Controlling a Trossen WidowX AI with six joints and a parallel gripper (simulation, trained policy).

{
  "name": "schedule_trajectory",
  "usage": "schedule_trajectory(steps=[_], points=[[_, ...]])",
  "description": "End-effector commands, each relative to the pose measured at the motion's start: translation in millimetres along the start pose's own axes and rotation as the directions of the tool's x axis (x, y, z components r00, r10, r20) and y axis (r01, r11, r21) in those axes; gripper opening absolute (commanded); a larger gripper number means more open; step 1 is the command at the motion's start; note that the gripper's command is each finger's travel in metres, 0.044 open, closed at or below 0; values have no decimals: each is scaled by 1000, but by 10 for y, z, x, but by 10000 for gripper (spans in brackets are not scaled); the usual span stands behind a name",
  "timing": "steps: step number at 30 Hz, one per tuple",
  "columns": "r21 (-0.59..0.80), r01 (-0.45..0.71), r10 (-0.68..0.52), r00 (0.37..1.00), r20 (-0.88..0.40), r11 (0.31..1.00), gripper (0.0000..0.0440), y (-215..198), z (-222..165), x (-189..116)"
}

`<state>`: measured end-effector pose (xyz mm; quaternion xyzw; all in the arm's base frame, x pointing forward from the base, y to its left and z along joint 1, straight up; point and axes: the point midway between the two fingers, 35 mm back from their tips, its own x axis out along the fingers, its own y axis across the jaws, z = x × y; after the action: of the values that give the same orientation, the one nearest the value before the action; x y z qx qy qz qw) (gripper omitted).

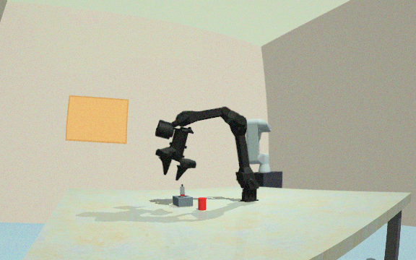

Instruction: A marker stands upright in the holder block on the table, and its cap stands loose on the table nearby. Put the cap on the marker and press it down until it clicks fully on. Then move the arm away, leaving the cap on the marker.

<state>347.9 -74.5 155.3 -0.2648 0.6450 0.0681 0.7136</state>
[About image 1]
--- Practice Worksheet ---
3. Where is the red translucent marker cap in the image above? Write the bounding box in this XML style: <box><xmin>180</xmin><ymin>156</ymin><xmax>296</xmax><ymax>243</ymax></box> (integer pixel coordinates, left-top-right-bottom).
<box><xmin>198</xmin><ymin>197</ymin><xmax>206</xmax><ymax>210</ymax></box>

